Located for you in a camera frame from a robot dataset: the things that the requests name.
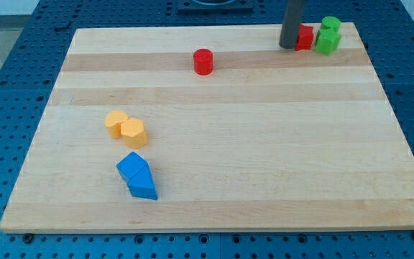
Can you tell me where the yellow hexagon block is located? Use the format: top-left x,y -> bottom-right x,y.
121,118 -> 148,150

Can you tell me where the red cylinder block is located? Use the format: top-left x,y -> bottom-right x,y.
193,49 -> 213,76

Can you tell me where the blue triangle block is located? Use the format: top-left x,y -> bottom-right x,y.
126,166 -> 158,200

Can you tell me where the yellow heart block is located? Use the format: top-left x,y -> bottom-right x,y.
104,110 -> 129,139

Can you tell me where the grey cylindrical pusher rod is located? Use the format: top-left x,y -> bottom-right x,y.
279,0 -> 306,49

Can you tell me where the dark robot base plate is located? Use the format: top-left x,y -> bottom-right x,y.
176,0 -> 254,13

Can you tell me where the wooden board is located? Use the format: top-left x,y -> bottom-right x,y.
0,22 -> 414,234

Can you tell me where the blue cube block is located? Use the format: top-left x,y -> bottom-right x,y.
116,152 -> 148,182

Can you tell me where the green cylinder block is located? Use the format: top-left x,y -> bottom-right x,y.
321,16 -> 341,32

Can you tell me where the red star block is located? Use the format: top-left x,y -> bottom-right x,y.
295,24 -> 314,51

